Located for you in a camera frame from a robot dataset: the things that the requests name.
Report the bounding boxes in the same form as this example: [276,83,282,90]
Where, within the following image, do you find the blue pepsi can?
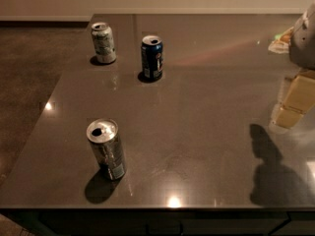
[141,35,163,81]

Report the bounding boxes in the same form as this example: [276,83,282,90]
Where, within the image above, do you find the silver redbull can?
[87,118,126,181]

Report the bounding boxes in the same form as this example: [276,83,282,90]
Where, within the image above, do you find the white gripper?
[271,3,315,129]

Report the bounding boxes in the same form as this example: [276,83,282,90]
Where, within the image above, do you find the white green soda can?
[91,22,116,64]

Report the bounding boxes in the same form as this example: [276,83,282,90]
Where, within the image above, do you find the crumpled snack bag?
[268,28,293,54]

